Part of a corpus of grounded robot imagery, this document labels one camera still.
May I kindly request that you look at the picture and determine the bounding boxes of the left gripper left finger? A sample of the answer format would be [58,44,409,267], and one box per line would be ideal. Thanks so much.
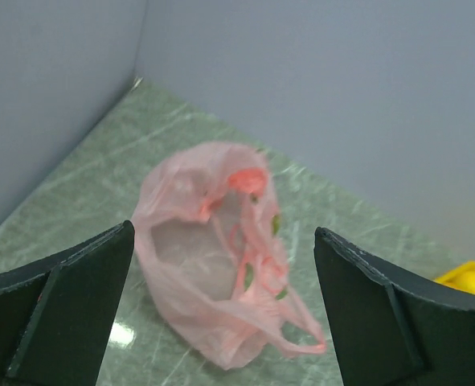
[0,220,134,386]

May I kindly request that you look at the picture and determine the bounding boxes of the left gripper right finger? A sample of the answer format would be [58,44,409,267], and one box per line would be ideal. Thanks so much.
[314,228,475,386]

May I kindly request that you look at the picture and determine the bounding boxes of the pink plastic bag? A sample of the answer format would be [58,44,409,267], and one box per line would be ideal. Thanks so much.
[131,142,326,370]

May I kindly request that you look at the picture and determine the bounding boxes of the yellow plastic tray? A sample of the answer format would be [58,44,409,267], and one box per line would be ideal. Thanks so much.
[434,261,475,295]

